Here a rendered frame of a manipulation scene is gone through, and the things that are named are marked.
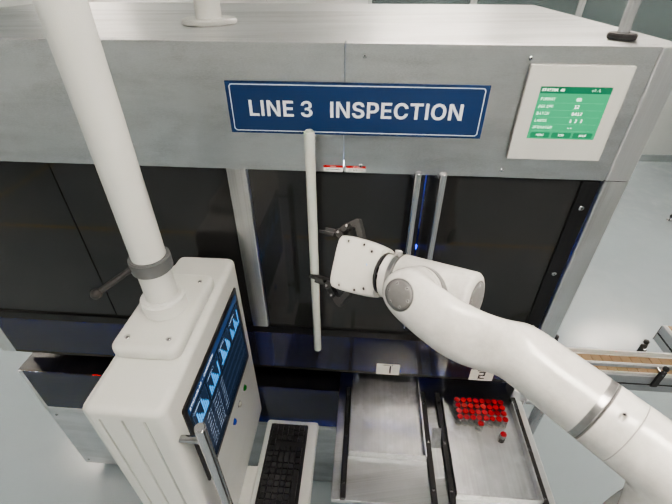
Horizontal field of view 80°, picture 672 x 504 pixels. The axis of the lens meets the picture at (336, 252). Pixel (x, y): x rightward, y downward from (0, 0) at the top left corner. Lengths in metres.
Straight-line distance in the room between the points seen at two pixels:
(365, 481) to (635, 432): 1.02
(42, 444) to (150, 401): 2.17
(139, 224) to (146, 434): 0.42
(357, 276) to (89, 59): 0.54
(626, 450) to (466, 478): 0.99
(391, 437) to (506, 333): 1.04
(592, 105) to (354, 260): 0.65
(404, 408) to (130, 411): 1.02
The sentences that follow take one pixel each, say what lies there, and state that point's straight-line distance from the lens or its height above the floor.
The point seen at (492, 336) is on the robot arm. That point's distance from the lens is 0.57.
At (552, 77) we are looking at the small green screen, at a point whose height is 2.04.
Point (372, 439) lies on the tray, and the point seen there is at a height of 0.88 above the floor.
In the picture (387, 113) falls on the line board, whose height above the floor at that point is 1.95.
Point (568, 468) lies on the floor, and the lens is 2.79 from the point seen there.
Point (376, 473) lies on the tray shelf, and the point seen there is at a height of 0.88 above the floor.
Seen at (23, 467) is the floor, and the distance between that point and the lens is 3.01.
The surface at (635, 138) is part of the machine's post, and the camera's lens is 1.18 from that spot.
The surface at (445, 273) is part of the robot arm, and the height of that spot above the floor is 1.86.
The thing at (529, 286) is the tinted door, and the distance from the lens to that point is 1.35.
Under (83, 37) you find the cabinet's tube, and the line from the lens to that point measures 0.76.
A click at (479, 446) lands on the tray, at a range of 1.61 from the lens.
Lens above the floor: 2.24
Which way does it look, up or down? 36 degrees down
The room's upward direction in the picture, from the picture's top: straight up
